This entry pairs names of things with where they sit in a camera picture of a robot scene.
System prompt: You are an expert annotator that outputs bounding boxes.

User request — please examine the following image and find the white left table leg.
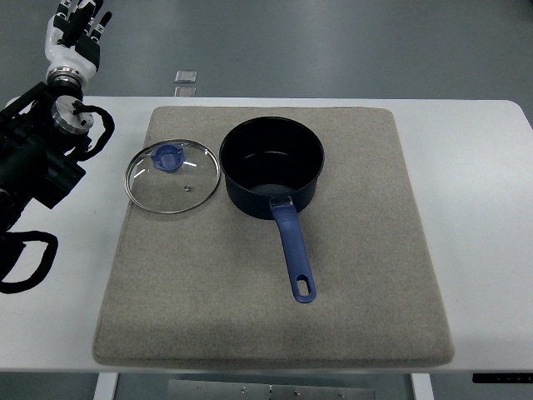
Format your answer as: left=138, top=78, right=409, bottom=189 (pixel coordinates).
left=92, top=372, right=118, bottom=400

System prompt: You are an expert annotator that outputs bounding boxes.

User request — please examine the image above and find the glass pot lid blue knob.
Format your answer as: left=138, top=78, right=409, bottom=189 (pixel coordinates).
left=124, top=138, right=222, bottom=214

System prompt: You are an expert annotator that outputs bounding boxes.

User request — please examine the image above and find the metal table base plate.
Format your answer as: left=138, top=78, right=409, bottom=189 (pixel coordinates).
left=166, top=379, right=376, bottom=400

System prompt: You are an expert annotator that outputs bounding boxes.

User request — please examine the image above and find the beige felt mat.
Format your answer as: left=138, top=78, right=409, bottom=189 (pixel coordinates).
left=92, top=106, right=454, bottom=369

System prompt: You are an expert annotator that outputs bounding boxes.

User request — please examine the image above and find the white table leg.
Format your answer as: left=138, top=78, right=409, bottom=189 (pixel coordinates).
left=411, top=373, right=435, bottom=400
left=92, top=372, right=118, bottom=400

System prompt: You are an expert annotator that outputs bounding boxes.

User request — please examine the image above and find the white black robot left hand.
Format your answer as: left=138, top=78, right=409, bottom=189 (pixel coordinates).
left=45, top=0, right=112, bottom=89

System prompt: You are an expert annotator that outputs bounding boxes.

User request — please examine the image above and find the lower metal floor plate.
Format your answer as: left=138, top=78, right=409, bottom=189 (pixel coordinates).
left=174, top=86, right=197, bottom=98

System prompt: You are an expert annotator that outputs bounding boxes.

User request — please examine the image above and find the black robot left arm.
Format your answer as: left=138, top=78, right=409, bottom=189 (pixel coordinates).
left=1, top=67, right=115, bottom=294

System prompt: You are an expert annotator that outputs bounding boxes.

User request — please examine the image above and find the dark pot blue handle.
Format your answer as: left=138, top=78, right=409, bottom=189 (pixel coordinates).
left=219, top=117, right=325, bottom=303

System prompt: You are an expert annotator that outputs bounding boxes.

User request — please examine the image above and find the white right table leg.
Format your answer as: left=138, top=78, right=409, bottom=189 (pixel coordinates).
left=411, top=373, right=435, bottom=400

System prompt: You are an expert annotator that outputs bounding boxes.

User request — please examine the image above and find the black table control panel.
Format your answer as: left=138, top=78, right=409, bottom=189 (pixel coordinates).
left=472, top=372, right=533, bottom=384

